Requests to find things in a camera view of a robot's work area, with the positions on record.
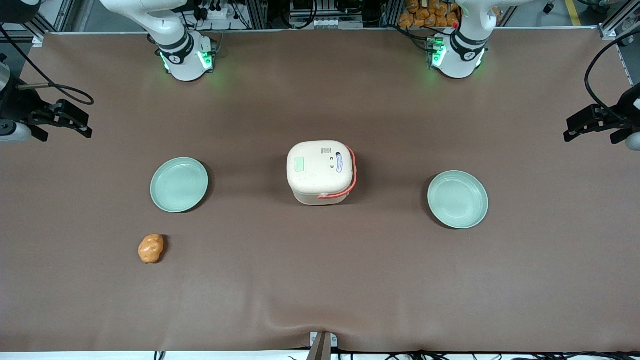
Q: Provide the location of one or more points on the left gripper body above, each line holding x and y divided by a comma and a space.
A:
623, 108

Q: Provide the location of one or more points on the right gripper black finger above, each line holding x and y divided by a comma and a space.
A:
50, 127
70, 112

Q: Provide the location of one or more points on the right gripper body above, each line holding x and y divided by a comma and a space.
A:
20, 106

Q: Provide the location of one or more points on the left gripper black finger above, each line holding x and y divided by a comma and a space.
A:
592, 116
590, 131

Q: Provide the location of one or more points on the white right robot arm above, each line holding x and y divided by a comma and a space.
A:
182, 55

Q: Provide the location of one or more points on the pale green round plate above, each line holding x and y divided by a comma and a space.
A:
457, 200
179, 185

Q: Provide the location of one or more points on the orange toy potato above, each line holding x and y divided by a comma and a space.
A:
150, 248

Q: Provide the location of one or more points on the bag of orange snacks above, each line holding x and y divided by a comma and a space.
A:
430, 15

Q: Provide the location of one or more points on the grey control box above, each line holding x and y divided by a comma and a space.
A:
325, 12

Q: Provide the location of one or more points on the brown table cover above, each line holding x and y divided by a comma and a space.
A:
320, 280

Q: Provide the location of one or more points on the aluminium frame post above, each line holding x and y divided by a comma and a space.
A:
615, 25
47, 27

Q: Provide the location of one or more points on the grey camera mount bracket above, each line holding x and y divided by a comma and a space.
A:
322, 345

